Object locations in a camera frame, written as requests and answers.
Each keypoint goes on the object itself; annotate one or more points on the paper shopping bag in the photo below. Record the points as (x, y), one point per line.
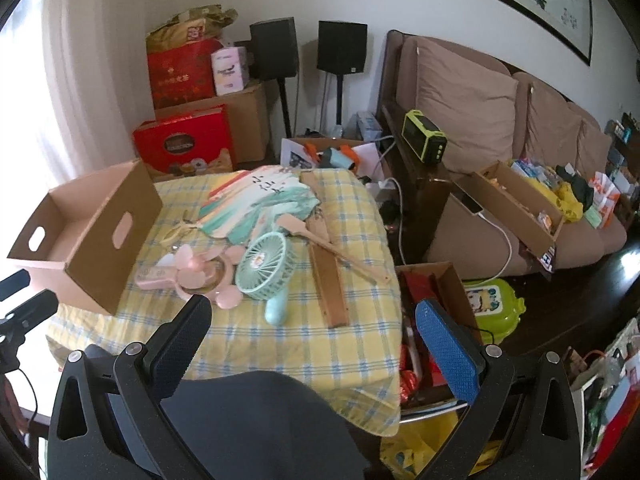
(612, 400)

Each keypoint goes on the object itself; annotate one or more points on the long shallow cardboard box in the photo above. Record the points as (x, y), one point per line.
(515, 215)

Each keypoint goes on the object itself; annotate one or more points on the cardboard box with red packets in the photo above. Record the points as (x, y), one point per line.
(440, 285)

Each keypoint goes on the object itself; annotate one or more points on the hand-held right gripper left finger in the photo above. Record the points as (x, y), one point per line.
(180, 342)

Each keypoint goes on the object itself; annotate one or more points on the cardboard box with printed flap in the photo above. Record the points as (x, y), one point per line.
(295, 152)

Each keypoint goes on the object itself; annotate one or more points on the red gift bag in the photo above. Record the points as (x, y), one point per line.
(180, 75)

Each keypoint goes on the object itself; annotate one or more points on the beige hair clip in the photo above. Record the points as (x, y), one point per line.
(177, 232)

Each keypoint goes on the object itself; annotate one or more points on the orange and white paper bag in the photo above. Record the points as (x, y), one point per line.
(604, 200)

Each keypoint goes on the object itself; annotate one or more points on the brown sofa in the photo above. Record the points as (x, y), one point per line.
(465, 240)

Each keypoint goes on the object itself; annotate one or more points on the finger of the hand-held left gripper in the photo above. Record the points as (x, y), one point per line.
(32, 310)
(12, 284)

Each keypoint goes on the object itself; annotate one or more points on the yellow plaid tablecloth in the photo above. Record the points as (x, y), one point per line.
(300, 360)

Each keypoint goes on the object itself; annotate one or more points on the painted paper hand fan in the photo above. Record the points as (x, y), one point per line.
(250, 205)

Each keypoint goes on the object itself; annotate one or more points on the large brown cardboard box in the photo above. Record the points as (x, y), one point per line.
(250, 115)

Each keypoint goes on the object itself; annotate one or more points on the brown wooden strip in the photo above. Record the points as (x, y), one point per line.
(331, 292)

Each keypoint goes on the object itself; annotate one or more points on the black speaker stand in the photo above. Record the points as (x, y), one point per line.
(285, 107)
(334, 100)

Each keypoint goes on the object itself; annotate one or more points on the yellow-green toy case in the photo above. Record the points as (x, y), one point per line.
(492, 310)

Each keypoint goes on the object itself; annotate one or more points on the framed ink painting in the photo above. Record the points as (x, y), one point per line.
(530, 0)

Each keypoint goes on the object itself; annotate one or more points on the green handheld electric fan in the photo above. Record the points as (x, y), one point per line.
(262, 265)

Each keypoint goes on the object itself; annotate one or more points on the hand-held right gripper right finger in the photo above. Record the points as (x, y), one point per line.
(445, 347)

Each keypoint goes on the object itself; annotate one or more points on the white curtain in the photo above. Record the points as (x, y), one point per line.
(90, 70)

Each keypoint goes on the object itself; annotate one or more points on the white appliance box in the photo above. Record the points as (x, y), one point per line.
(366, 126)

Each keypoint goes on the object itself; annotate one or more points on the white and pink box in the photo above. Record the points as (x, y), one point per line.
(230, 72)

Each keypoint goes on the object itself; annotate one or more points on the red gift box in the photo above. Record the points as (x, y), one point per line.
(190, 135)

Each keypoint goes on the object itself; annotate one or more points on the white phone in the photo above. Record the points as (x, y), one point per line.
(469, 199)

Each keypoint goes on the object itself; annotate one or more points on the pink mouse-ear handheld fan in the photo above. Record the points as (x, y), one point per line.
(192, 270)

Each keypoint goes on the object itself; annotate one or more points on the gold foil bag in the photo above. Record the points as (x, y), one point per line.
(195, 20)

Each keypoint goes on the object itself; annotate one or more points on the small yellow plastic bag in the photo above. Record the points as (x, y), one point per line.
(567, 202)

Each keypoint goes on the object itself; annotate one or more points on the teal and grey handheld device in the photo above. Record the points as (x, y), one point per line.
(340, 157)

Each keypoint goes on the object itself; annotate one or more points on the large beige sofa cushion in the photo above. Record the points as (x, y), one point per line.
(465, 105)

